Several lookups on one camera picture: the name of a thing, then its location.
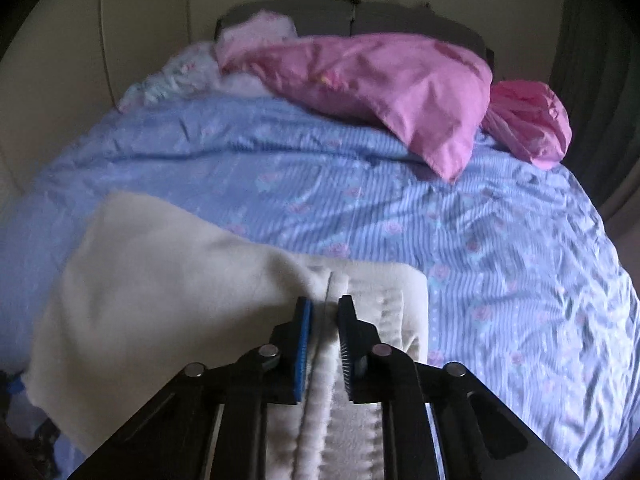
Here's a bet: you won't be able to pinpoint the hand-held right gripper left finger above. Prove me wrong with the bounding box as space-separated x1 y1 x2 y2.
67 296 313 480

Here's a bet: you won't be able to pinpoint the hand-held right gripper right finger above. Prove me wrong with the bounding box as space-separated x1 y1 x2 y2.
338 295 581 480

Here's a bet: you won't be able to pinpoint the white pants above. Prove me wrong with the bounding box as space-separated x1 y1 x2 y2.
22 190 431 480

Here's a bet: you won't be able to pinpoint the blue floral bed sheet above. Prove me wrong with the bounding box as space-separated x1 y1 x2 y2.
0 92 640 480

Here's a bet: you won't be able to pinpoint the large pink pillow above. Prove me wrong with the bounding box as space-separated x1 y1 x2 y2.
215 32 493 183

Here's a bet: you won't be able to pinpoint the small crumpled pink pillow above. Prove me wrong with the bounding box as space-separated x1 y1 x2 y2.
481 80 572 171

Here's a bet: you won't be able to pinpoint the pale floral pillow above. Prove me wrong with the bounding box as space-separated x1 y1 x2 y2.
117 10 298 111

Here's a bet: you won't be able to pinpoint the grey headboard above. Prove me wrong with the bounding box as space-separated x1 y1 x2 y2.
215 0 496 81

